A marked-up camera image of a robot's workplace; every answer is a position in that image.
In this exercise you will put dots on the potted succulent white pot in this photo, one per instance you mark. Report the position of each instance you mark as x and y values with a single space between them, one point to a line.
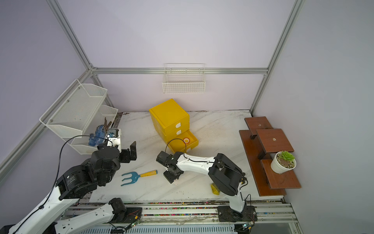
283 162

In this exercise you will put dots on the brown wooden stepped shelf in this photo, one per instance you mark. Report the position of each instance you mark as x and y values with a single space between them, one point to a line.
262 143

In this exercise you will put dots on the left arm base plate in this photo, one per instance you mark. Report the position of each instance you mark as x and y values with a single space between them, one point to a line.
122 213

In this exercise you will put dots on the teal garden fork yellow handle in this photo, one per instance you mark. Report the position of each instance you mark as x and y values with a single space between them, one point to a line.
132 177

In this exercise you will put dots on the yellow drawer cabinet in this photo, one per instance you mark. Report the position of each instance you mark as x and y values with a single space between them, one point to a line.
172 123

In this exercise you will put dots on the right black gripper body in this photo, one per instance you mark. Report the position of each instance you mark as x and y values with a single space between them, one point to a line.
176 173

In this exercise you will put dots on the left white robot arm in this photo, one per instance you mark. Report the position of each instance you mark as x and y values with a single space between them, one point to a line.
74 184

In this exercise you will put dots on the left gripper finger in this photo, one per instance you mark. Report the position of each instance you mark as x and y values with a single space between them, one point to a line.
125 156
133 152

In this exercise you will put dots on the white mesh two-tier shelf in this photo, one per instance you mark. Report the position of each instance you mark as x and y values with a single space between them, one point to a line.
79 111

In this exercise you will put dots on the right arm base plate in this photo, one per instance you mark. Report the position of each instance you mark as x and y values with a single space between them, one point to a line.
226 214

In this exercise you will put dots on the aluminium frame rail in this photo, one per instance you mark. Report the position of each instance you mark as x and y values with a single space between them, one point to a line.
92 73

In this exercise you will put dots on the blue item in shelf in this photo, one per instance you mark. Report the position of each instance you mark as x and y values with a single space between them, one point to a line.
98 137

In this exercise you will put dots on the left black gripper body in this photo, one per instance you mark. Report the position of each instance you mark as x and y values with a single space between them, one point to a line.
109 176

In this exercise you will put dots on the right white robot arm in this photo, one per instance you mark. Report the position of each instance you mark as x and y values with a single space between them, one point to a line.
225 174

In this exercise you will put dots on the yellow black rubber glove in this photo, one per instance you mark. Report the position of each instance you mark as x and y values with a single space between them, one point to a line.
215 190

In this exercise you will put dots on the white wire wall basket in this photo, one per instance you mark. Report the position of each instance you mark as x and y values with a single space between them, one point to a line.
184 78

